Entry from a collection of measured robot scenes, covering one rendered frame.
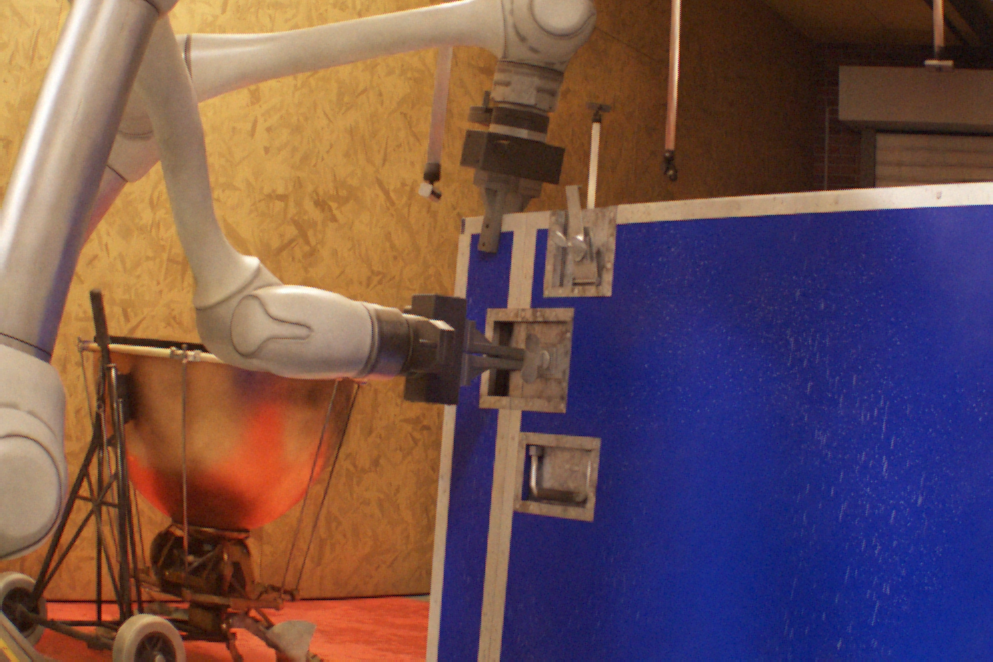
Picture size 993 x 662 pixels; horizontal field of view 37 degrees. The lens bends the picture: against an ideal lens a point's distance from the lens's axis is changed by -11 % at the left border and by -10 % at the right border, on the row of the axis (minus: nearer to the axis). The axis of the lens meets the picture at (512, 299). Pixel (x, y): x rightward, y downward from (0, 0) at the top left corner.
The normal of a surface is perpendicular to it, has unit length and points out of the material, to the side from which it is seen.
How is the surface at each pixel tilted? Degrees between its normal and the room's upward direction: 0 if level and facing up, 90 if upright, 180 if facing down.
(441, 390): 90
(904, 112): 90
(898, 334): 90
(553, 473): 90
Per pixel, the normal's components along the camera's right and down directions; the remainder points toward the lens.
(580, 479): -0.79, -0.11
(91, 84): 0.38, -0.11
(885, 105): -0.50, -0.11
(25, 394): 0.70, -0.21
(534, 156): 0.59, 0.16
